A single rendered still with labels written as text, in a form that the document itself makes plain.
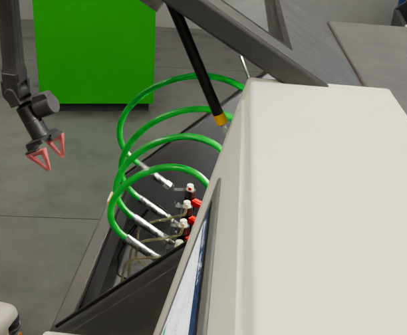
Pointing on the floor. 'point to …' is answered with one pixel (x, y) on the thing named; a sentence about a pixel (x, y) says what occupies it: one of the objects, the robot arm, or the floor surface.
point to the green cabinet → (95, 52)
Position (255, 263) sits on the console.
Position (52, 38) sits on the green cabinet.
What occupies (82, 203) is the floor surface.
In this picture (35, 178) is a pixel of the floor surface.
